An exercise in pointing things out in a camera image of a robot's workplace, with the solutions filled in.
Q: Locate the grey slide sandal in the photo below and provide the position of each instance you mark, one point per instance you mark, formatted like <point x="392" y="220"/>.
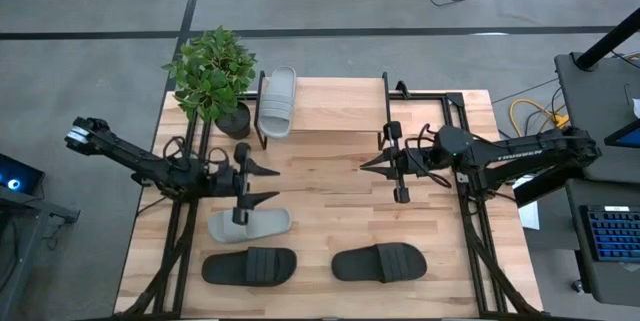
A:
<point x="265" y="223"/>
<point x="277" y="106"/>

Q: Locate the black metal stand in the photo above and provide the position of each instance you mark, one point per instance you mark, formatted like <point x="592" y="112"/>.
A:
<point x="30" y="206"/>

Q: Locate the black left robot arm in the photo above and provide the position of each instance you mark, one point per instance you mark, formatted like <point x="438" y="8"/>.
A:
<point x="125" y="153"/>

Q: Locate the black monitor blue screen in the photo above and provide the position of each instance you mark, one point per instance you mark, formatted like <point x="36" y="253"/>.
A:
<point x="630" y="137"/>

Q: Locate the grey desk top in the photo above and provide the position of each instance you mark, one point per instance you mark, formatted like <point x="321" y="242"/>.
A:
<point x="600" y="281"/>
<point x="595" y="111"/>

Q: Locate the black slanted beam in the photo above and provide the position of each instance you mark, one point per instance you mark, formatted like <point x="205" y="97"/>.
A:
<point x="540" y="188"/>

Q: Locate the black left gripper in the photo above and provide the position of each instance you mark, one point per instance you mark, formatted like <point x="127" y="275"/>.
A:
<point x="242" y="181"/>

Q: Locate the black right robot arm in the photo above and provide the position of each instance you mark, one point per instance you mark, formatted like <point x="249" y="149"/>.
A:
<point x="525" y="156"/>

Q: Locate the wooden shelf black metal legs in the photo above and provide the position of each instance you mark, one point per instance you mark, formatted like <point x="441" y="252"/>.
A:
<point x="340" y="106"/>

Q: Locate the white paper sheet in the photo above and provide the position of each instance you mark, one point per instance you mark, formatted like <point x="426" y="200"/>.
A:
<point x="530" y="216"/>

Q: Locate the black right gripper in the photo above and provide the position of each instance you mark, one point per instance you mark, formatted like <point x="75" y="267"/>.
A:
<point x="400" y="161"/>

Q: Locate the black pole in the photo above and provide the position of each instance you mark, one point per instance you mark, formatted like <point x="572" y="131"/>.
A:
<point x="605" y="41"/>

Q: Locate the black backlit keyboard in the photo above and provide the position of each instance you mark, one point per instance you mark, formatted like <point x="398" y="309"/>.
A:
<point x="615" y="236"/>

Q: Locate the black computer blue light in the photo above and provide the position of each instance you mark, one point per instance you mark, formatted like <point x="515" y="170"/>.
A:
<point x="20" y="176"/>

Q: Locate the black aluminium rig frame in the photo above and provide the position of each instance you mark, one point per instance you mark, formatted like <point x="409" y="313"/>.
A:
<point x="472" y="233"/>

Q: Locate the black slide sandal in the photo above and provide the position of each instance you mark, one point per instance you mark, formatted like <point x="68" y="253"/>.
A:
<point x="380" y="262"/>
<point x="250" y="267"/>

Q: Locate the green plant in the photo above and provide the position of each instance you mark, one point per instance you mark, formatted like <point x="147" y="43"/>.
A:
<point x="210" y="76"/>

